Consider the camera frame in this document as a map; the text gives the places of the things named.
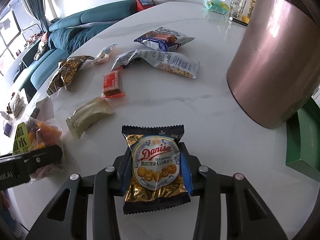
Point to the brown gold oat snack bag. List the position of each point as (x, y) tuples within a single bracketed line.
[(66, 73)]

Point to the yellow box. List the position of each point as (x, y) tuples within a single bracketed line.
[(245, 19)]

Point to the teal tissue packet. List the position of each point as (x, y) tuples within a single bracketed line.
[(217, 6)]

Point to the dried fruit vegetable bag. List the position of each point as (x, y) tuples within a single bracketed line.
[(40, 130)]

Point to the blue chocolate cookie bag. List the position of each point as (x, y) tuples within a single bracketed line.
[(163, 39)]

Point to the teal sofa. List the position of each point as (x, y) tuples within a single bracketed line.
[(65, 36)]

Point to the small white candy packet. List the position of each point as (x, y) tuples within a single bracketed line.
[(104, 55)]

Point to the beige green snack packet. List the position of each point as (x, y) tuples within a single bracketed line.
[(87, 115)]

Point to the clear glass cup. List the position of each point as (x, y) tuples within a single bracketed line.
[(236, 9)]

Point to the Danisa butter cookies packet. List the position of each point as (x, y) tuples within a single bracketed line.
[(156, 180)]

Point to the red orange wafer packet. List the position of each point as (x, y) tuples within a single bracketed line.
[(112, 85)]

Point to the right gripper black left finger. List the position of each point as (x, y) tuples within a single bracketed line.
[(65, 216)]

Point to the silver white snack bag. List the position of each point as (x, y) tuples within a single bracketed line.
[(171, 62)]

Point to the green tray box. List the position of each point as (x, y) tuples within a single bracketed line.
[(302, 152)]

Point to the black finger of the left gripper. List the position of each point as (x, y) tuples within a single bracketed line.
[(16, 169)]

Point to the red smart display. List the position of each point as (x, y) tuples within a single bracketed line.
[(144, 4)]

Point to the black tray slab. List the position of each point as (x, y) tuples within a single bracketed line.
[(237, 21)]

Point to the gold bowls stack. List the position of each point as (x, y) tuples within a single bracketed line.
[(251, 7)]

